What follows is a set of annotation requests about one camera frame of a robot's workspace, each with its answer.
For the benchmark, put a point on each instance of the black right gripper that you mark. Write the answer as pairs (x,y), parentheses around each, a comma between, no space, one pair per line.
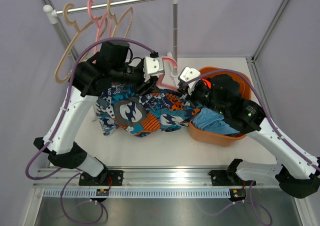
(191,97)

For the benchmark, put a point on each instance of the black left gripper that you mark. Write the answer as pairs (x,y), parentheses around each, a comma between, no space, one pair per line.
(144,88)

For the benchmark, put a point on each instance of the light blue shorts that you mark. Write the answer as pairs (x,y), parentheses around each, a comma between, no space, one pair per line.
(210,121)

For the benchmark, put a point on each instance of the pink hanger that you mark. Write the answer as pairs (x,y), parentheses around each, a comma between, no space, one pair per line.
(101,22)
(170,68)

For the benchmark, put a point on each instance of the patterned blue orange shorts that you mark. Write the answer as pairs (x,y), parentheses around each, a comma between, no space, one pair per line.
(120,107)

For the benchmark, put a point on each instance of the beige hanger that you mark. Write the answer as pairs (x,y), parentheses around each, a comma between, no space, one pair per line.
(78,32)
(115,22)

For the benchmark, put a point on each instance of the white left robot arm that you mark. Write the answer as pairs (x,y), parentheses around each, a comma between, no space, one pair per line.
(88,80)

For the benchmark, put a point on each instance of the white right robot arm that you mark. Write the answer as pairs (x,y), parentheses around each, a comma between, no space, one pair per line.
(296,172)

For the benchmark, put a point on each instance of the orange plastic basket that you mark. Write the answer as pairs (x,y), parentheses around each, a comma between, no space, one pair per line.
(218,139)

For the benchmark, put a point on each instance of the white clothes rack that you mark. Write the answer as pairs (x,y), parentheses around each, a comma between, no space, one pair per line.
(67,32)

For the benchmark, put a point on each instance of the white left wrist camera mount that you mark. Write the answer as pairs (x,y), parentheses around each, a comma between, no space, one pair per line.
(152,67)

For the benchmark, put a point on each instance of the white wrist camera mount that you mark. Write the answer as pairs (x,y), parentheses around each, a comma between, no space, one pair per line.
(152,67)
(187,80)

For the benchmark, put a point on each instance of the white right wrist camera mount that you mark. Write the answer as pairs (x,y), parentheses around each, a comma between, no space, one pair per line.
(187,80)

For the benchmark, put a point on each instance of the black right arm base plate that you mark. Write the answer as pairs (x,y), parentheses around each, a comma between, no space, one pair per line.
(224,178)

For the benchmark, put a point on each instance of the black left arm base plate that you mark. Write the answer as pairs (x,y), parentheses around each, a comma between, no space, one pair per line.
(106,178)

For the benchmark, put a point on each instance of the aluminium mounting rail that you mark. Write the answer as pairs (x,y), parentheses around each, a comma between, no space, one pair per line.
(147,177)

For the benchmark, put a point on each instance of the white slotted cable duct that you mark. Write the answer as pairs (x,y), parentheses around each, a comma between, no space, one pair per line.
(140,193)

